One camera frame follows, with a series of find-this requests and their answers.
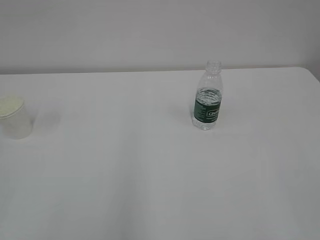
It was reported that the clear green-label water bottle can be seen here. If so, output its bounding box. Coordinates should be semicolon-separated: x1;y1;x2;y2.
192;60;223;131

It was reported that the white paper cup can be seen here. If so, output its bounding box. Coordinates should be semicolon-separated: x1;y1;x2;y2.
0;96;33;140

